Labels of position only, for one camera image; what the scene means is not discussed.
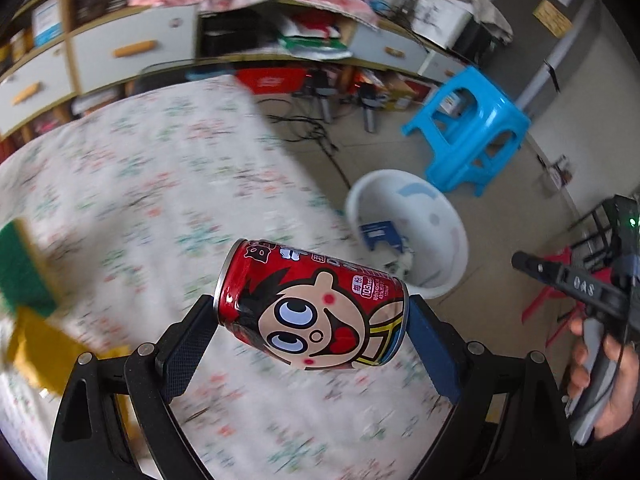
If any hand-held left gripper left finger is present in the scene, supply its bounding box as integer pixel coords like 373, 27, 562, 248
47, 294, 218, 480

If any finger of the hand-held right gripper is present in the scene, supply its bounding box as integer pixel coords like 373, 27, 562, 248
511, 251, 565, 282

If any red cartoon drink can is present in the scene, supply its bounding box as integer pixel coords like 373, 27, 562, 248
212, 238, 411, 371

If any white plastic bin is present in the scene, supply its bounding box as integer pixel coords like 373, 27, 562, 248
345, 170, 470, 298

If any person's right hand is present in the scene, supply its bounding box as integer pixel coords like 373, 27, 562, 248
565, 317, 640, 441

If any yellow foil snack bag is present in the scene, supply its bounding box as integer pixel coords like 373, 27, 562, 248
7, 310, 131, 401

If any white drawer with wooden handle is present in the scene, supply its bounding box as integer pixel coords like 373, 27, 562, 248
70, 5, 198, 93
0, 42, 81, 136

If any red plastic crate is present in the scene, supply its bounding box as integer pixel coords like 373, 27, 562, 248
235, 67, 306, 96

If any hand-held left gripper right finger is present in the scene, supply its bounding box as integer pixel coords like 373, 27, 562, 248
406, 296, 573, 480

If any white appliance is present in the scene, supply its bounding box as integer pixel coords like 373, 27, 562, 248
415, 0, 476, 51

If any grey drawer with wooden handle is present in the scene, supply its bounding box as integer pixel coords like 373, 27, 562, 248
350, 25, 431, 73

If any person's right forearm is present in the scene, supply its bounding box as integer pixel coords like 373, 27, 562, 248
572, 410, 640, 480

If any green and yellow packet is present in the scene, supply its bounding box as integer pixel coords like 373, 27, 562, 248
0, 220, 57, 317

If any low wooden cabinet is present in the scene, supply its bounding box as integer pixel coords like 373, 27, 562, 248
195, 0, 481, 86

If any black floor cable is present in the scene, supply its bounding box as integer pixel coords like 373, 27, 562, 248
265, 110, 356, 191

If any grey refrigerator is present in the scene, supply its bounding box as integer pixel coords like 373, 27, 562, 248
480, 0, 640, 211

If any blue plastic stool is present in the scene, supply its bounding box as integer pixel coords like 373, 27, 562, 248
400, 66, 531, 197

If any wooden shelf cabinet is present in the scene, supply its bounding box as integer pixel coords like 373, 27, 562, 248
0, 0, 201, 138

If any small blue drink carton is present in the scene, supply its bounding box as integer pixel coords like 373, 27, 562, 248
360, 221, 406, 253

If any blue and white box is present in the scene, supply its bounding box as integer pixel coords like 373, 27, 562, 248
32, 0, 66, 48

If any yellow paper note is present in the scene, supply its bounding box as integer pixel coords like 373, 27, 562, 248
532, 0, 573, 38

